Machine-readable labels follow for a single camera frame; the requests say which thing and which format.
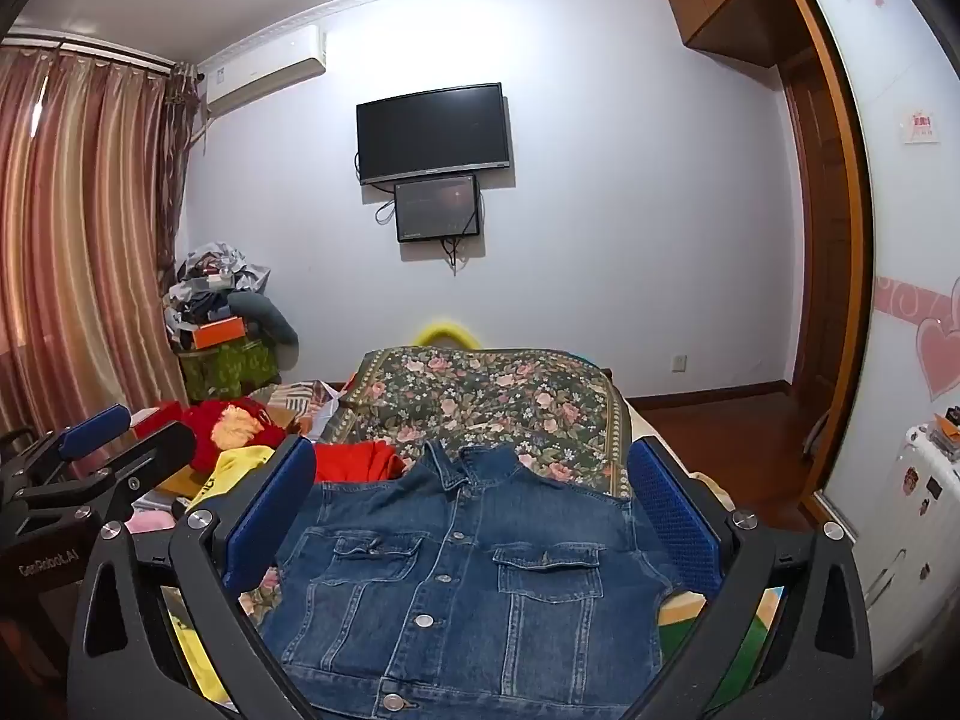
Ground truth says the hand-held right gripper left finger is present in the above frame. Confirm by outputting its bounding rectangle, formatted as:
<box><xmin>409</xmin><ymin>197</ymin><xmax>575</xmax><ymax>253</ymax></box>
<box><xmin>67</xmin><ymin>435</ymin><xmax>320</xmax><ymax>720</ymax></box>

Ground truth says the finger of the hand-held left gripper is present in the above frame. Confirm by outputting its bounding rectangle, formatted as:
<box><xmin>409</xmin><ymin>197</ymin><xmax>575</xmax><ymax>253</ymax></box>
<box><xmin>15</xmin><ymin>421</ymin><xmax>197</xmax><ymax>533</ymax></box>
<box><xmin>0</xmin><ymin>403</ymin><xmax>133</xmax><ymax>500</ymax></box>

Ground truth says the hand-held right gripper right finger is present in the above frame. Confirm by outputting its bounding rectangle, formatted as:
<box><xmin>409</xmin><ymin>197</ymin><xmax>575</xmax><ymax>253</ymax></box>
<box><xmin>627</xmin><ymin>435</ymin><xmax>875</xmax><ymax>720</ymax></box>

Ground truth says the blue denim jacket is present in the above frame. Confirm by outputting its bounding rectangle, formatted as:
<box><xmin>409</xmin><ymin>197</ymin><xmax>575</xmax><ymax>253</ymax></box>
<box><xmin>262</xmin><ymin>441</ymin><xmax>687</xmax><ymax>720</ymax></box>

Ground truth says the pile of mixed clothes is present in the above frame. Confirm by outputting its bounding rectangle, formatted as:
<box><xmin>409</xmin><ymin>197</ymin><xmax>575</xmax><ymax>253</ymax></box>
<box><xmin>163</xmin><ymin>240</ymin><xmax>271</xmax><ymax>350</ymax></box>

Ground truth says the red plush toy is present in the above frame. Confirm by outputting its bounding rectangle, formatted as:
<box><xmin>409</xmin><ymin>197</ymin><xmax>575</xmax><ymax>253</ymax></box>
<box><xmin>135</xmin><ymin>399</ymin><xmax>287</xmax><ymax>473</ymax></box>

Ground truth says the yellow garment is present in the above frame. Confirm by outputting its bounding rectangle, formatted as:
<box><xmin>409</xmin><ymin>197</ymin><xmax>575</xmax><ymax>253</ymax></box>
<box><xmin>166</xmin><ymin>446</ymin><xmax>277</xmax><ymax>698</ymax></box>

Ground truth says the red cloth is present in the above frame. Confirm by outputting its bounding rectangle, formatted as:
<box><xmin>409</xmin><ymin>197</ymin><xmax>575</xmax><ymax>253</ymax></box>
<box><xmin>313</xmin><ymin>441</ymin><xmax>406</xmax><ymax>482</ymax></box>

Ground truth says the green patterned box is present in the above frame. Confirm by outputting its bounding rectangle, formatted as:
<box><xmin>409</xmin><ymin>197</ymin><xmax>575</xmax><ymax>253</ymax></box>
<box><xmin>178</xmin><ymin>337</ymin><xmax>280</xmax><ymax>402</ymax></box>

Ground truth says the green yellow cloth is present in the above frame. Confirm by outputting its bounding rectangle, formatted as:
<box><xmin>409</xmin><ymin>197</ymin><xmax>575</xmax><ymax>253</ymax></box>
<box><xmin>658</xmin><ymin>583</ymin><xmax>782</xmax><ymax>706</ymax></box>

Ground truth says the striped cloth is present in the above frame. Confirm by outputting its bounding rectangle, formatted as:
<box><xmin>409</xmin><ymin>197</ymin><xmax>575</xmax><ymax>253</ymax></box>
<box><xmin>268</xmin><ymin>379</ymin><xmax>350</xmax><ymax>437</ymax></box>

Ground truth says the orange box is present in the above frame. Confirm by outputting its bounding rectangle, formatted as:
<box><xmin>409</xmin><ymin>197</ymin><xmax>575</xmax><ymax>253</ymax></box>
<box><xmin>191</xmin><ymin>317</ymin><xmax>248</xmax><ymax>350</ymax></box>

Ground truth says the grey pillow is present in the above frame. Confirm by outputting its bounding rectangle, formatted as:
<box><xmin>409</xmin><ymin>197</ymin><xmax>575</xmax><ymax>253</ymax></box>
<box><xmin>227</xmin><ymin>291</ymin><xmax>301</xmax><ymax>352</ymax></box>

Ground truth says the striped pink curtain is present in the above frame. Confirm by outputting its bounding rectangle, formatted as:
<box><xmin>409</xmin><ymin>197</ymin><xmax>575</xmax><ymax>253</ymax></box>
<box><xmin>0</xmin><ymin>45</ymin><xmax>203</xmax><ymax>436</ymax></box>

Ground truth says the floral blanket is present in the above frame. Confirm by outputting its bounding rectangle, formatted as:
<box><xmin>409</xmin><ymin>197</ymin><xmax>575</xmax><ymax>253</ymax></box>
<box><xmin>240</xmin><ymin>346</ymin><xmax>635</xmax><ymax>631</ymax></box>

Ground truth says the white appliance with stickers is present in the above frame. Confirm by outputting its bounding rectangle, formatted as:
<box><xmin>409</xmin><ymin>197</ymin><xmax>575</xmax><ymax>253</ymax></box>
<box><xmin>862</xmin><ymin>420</ymin><xmax>960</xmax><ymax>683</ymax></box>

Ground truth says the yellow rounded object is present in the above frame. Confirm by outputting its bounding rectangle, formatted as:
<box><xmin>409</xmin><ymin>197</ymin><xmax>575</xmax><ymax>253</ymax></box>
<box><xmin>415</xmin><ymin>317</ymin><xmax>481</xmax><ymax>352</ymax></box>

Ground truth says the pink heart sticker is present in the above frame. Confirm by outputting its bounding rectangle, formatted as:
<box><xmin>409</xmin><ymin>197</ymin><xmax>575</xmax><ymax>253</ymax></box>
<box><xmin>919</xmin><ymin>315</ymin><xmax>960</xmax><ymax>402</ymax></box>

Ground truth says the wooden door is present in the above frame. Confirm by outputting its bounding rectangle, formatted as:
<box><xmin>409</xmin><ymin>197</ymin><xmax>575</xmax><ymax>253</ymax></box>
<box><xmin>780</xmin><ymin>45</ymin><xmax>856</xmax><ymax>421</ymax></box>

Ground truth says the frosted sliding wardrobe door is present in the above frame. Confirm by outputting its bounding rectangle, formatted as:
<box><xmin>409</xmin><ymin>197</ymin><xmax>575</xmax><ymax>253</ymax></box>
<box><xmin>772</xmin><ymin>0</ymin><xmax>960</xmax><ymax>533</ymax></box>

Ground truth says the white air conditioner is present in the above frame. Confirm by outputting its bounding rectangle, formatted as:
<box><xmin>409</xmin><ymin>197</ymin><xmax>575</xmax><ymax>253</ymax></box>
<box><xmin>201</xmin><ymin>24</ymin><xmax>329</xmax><ymax>117</ymax></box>

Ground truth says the small black wall monitor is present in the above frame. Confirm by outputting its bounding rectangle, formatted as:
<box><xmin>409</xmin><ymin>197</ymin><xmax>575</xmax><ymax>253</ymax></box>
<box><xmin>394</xmin><ymin>174</ymin><xmax>481</xmax><ymax>243</ymax></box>

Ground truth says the black wall television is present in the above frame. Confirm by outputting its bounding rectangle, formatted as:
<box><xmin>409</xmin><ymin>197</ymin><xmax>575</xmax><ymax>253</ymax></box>
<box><xmin>355</xmin><ymin>82</ymin><xmax>515</xmax><ymax>187</ymax></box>

